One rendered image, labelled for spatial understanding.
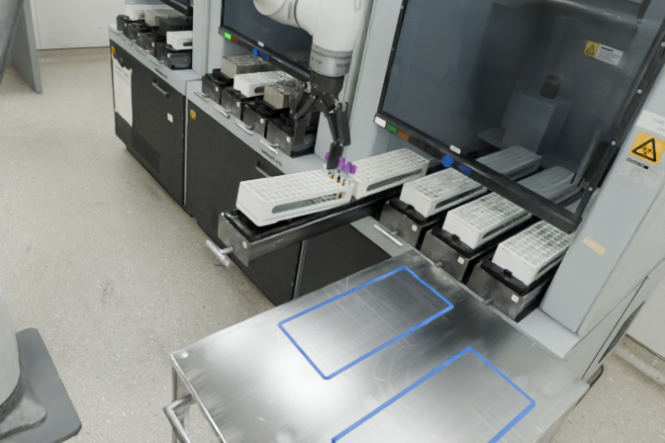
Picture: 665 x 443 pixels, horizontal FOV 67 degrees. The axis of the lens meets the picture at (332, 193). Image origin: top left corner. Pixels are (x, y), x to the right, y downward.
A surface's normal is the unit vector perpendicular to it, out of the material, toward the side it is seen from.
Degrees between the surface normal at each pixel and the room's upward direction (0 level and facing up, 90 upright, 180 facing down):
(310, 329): 0
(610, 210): 90
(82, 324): 0
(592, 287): 90
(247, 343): 0
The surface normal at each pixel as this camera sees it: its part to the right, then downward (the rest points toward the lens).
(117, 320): 0.17, -0.84
